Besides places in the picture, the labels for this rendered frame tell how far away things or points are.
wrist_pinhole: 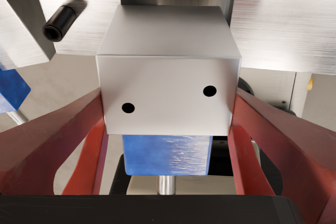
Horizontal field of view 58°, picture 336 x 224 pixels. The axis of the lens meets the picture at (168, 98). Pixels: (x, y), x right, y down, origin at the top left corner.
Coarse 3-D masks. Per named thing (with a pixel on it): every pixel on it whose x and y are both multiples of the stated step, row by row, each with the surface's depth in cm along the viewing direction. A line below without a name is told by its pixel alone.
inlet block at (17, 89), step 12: (0, 72) 24; (12, 72) 25; (0, 84) 24; (12, 84) 25; (24, 84) 26; (0, 96) 24; (12, 96) 25; (24, 96) 26; (0, 108) 25; (12, 108) 25; (24, 120) 28
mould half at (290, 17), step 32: (64, 0) 15; (96, 0) 15; (256, 0) 14; (288, 0) 13; (320, 0) 13; (96, 32) 16; (256, 32) 15; (288, 32) 14; (320, 32) 14; (256, 64) 16; (288, 64) 16; (320, 64) 15
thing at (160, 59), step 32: (128, 32) 12; (160, 32) 12; (192, 32) 12; (224, 32) 12; (96, 64) 10; (128, 64) 10; (160, 64) 10; (192, 64) 10; (224, 64) 10; (128, 96) 11; (160, 96) 11; (192, 96) 11; (224, 96) 11; (128, 128) 12; (160, 128) 12; (192, 128) 12; (224, 128) 12; (128, 160) 15; (160, 160) 15; (192, 160) 15; (160, 192) 18
